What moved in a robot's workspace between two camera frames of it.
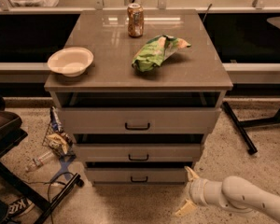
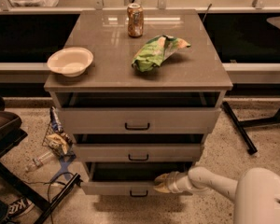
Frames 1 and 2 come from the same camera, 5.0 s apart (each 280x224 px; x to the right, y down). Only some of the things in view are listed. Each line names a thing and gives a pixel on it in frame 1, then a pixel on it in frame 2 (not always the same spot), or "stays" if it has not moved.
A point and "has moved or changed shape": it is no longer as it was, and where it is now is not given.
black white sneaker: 19,208 stays
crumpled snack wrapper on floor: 57,138 stays
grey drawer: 143,120 stays
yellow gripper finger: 187,208 to 163,188
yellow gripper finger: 190,174 to 162,178
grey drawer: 136,175 has moved or changed shape
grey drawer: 138,152 stays
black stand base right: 241,125 stays
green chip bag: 156,50 stays
